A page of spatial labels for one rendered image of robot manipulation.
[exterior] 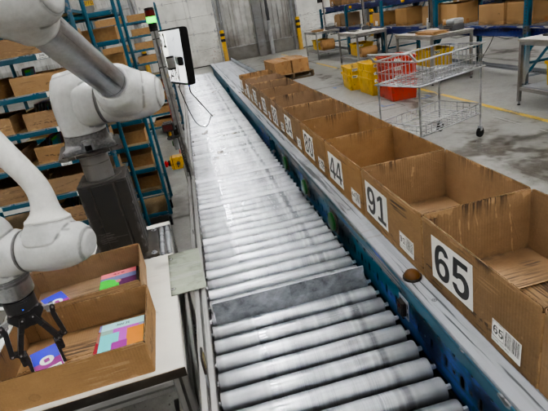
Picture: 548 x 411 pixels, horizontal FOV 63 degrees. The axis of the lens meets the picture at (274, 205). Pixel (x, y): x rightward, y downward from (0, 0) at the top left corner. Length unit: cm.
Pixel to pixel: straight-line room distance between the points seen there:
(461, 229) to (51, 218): 96
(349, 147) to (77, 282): 115
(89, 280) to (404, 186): 117
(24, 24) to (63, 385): 85
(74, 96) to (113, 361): 90
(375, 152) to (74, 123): 114
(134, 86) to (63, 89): 26
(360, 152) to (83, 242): 116
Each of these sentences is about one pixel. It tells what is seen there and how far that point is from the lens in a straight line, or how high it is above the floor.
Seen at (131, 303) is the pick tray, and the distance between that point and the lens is 148.
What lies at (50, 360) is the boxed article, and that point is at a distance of 141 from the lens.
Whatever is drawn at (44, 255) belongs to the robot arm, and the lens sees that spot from 114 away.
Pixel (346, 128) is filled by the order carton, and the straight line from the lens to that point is 224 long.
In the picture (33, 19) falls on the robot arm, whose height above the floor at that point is 161.
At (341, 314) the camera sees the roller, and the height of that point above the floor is 74.
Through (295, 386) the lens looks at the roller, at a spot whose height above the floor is 74.
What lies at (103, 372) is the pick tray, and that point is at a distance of 127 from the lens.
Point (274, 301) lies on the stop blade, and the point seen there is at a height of 77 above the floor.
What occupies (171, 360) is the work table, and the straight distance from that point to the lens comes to 129.
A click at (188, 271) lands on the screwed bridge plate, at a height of 75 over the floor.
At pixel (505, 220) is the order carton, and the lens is 125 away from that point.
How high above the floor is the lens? 154
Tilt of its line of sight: 23 degrees down
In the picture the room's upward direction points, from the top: 10 degrees counter-clockwise
